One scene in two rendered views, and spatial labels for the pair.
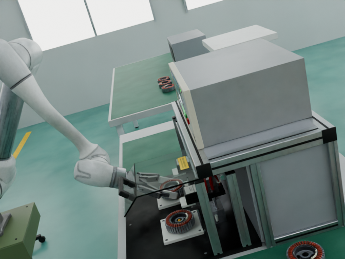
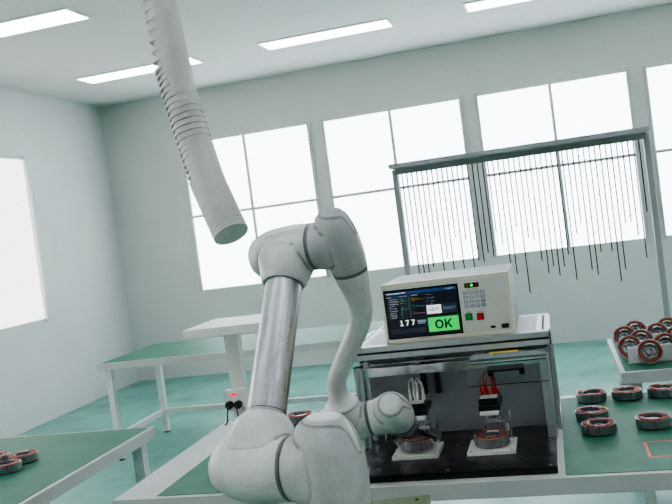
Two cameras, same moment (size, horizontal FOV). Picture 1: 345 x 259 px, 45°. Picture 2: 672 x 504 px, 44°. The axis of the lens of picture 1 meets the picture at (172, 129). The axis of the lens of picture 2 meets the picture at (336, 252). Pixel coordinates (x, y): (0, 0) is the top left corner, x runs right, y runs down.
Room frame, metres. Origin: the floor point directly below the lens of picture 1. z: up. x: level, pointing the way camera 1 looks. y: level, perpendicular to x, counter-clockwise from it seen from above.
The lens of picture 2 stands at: (1.03, 2.75, 1.54)
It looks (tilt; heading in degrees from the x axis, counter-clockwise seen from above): 2 degrees down; 285
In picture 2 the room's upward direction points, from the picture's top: 8 degrees counter-clockwise
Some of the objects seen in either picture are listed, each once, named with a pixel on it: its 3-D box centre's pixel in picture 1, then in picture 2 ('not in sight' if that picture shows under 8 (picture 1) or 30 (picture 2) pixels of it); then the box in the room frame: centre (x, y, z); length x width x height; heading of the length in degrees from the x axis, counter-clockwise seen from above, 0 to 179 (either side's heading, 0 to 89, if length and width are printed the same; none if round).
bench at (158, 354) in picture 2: not in sight; (255, 389); (3.45, -3.25, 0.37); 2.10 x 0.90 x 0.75; 1
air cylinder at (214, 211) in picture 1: (216, 211); (494, 427); (1.33, -0.08, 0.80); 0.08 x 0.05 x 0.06; 1
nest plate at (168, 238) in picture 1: (181, 226); (492, 446); (1.33, 0.07, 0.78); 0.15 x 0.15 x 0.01; 1
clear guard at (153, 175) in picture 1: (168, 177); (508, 364); (1.25, 0.06, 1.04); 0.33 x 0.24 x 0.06; 91
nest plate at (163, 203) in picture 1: (173, 195); (418, 450); (1.57, 0.07, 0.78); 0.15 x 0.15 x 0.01; 1
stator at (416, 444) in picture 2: (172, 188); (417, 441); (1.57, 0.07, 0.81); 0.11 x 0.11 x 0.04
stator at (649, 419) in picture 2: not in sight; (653, 420); (0.82, -0.15, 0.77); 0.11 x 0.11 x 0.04
